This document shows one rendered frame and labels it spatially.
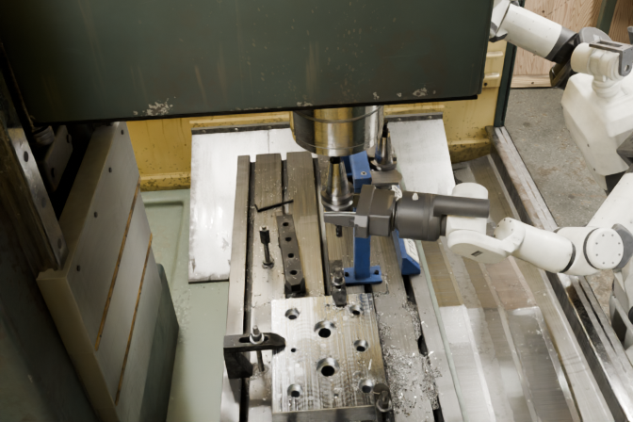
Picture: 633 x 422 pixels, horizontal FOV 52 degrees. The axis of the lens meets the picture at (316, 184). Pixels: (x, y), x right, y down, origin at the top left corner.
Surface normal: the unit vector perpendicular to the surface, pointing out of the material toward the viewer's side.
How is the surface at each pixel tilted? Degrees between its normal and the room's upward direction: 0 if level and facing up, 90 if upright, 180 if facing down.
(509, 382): 8
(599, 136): 82
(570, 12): 90
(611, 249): 52
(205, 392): 0
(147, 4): 90
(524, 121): 0
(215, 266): 24
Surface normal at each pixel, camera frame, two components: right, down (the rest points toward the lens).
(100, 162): -0.04, -0.79
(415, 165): 0.00, -0.47
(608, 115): -0.43, -0.69
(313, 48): 0.06, 0.61
